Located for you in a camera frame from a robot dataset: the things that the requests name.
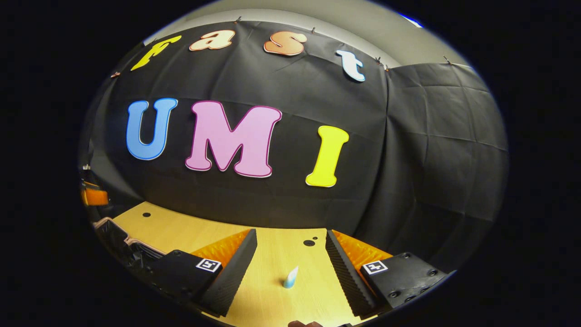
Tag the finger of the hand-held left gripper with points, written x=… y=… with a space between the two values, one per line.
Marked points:
x=95 y=196

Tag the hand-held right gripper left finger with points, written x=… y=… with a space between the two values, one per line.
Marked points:
x=229 y=277

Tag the light blue cream tube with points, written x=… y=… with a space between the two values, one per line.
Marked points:
x=290 y=278

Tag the black backdrop cloth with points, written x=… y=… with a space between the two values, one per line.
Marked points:
x=317 y=104

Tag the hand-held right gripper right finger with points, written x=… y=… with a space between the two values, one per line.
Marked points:
x=347 y=277

